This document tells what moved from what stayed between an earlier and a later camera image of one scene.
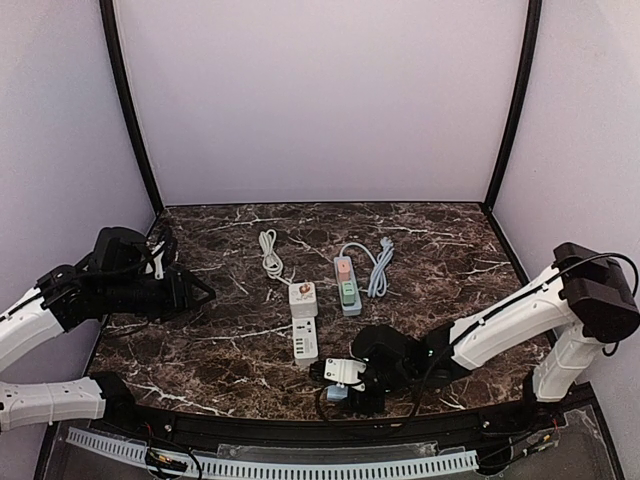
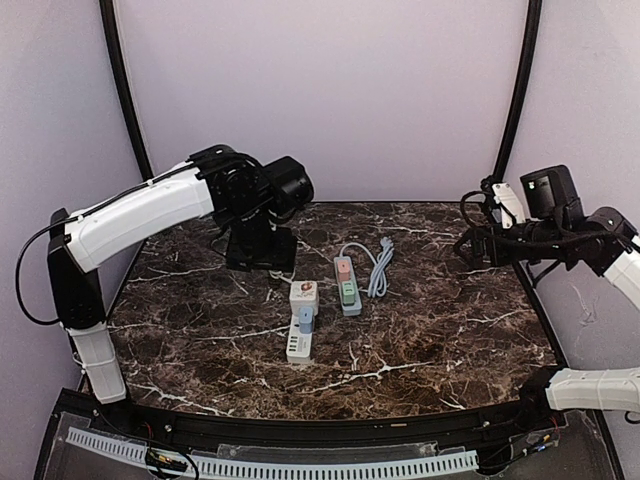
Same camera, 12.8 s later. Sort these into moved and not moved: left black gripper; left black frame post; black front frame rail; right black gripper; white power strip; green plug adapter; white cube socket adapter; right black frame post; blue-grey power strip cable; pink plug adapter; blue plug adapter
Moved: right black gripper; white power strip; blue plug adapter; left black gripper
Not moved: white cube socket adapter; right black frame post; green plug adapter; left black frame post; blue-grey power strip cable; black front frame rail; pink plug adapter
